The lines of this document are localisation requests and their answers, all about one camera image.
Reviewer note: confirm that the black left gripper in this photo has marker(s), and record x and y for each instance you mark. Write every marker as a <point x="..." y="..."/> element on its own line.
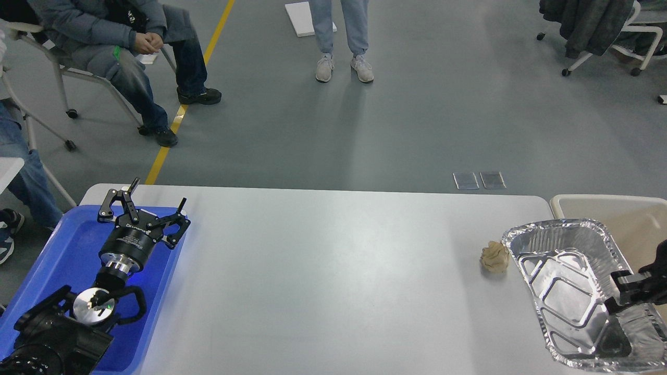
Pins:
<point x="136" y="232"/>

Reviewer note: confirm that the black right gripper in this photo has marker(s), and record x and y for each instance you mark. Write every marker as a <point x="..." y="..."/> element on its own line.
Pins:
<point x="636" y="289"/>

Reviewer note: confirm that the aluminium foil tray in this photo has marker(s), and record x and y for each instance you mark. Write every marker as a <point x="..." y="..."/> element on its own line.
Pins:
<point x="567" y="265"/>

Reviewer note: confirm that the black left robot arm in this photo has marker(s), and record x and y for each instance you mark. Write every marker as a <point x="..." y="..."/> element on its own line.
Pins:
<point x="90" y="302"/>

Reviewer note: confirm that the beige plastic bin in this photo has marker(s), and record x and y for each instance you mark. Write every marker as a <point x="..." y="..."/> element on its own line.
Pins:
<point x="637" y="224"/>

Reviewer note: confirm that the person in blue jeans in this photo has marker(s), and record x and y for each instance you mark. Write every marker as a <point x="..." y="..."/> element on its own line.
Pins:
<point x="29" y="185"/>

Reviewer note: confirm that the crumpled brown paper ball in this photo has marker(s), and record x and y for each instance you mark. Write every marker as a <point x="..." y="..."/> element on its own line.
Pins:
<point x="495" y="257"/>

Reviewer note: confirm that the white chair far left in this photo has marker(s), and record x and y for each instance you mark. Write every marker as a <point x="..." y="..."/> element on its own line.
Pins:
<point x="20" y="112"/>

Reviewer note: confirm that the right clear floor plate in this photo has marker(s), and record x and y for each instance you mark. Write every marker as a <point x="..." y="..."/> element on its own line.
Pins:
<point x="493" y="180"/>

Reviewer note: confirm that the clear floor plate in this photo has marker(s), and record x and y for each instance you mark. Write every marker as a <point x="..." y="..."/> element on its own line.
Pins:
<point x="493" y="180"/>
<point x="465" y="180"/>

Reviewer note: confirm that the seated person grey jacket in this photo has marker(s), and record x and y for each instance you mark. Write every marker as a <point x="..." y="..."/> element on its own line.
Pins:
<point x="105" y="38"/>

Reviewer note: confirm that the left clear floor plate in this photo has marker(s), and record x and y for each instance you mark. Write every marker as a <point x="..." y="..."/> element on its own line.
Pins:
<point x="465" y="180"/>

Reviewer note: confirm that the white chair with wheels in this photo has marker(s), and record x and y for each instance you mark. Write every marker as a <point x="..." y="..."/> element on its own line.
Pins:
<point x="63" y="65"/>

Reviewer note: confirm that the white board on floor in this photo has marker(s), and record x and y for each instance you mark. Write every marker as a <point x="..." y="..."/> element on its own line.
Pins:
<point x="301" y="18"/>

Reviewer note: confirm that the white office chair right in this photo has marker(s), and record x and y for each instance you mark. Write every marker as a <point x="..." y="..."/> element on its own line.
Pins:
<point x="642" y="37"/>

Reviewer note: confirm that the dark jacket on chair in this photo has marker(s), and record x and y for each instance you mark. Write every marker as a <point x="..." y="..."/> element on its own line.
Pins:
<point x="587" y="26"/>

